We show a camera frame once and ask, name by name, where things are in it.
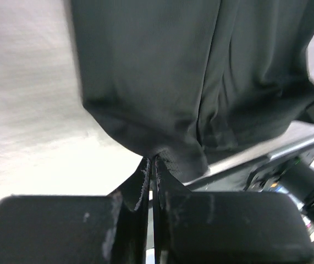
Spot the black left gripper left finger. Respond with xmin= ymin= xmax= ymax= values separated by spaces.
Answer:
xmin=0 ymin=158 xmax=150 ymax=263

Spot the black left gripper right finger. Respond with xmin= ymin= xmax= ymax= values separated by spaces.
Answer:
xmin=152 ymin=157 xmax=314 ymax=263

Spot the black t-shirt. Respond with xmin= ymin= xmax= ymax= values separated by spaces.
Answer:
xmin=69 ymin=1 xmax=314 ymax=182

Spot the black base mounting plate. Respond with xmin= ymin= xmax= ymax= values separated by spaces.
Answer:
xmin=186 ymin=135 xmax=314 ymax=191

